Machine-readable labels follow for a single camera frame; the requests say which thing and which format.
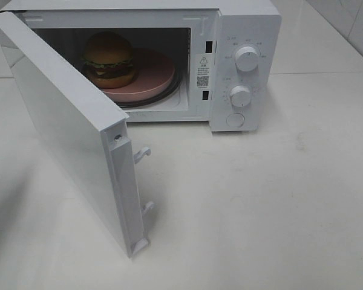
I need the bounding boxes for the white round door button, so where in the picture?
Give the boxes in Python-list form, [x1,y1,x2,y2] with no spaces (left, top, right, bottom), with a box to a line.
[226,113,244,128]

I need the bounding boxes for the pink round plate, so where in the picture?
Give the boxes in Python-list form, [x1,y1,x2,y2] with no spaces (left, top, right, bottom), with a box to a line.
[102,48,176,103]

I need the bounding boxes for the white microwave door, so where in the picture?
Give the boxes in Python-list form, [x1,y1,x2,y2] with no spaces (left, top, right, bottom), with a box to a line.
[0,12,153,257]

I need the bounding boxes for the toy hamburger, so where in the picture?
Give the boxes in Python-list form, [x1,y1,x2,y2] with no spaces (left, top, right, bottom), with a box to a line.
[82,31,136,89]

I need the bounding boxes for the white lower microwave knob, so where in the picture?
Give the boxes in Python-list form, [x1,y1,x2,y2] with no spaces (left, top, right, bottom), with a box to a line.
[229,85,252,108]

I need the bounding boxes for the white microwave knob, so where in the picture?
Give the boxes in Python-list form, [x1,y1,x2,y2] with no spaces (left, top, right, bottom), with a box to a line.
[229,85,252,108]
[234,45,260,72]

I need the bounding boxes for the glass microwave turntable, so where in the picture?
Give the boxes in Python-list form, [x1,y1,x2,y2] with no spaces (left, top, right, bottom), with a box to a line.
[114,69,182,109]

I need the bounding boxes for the white warning label sticker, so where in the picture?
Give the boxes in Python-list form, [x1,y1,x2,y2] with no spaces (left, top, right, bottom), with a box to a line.
[194,53,213,89]

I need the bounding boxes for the white microwave oven body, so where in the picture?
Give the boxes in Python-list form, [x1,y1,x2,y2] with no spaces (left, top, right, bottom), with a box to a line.
[0,1,281,132]

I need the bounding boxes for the white upper microwave knob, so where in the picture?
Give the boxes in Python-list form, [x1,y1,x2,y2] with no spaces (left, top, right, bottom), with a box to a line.
[234,45,260,72]

